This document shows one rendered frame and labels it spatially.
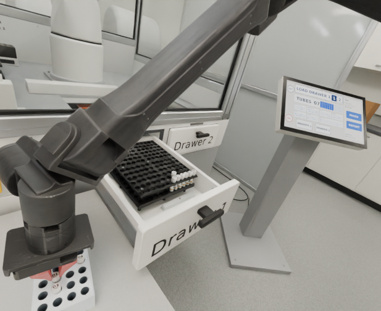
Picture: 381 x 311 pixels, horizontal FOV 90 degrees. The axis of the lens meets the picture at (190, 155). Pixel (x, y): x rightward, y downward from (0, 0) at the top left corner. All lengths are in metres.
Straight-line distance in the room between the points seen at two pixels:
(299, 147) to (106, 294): 1.17
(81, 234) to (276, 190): 1.26
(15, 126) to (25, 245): 0.27
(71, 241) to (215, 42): 0.35
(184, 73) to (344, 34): 1.81
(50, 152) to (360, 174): 3.28
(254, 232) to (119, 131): 1.52
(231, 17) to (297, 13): 1.87
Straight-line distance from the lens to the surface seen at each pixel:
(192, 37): 0.31
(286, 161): 1.33
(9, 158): 0.34
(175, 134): 0.72
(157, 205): 0.50
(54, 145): 0.26
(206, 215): 0.40
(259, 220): 1.59
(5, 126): 0.54
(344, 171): 3.33
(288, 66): 2.09
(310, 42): 2.08
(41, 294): 0.45
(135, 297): 0.47
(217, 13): 0.33
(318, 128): 1.22
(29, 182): 0.29
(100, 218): 0.57
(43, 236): 0.32
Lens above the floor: 1.18
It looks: 27 degrees down
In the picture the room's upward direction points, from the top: 15 degrees clockwise
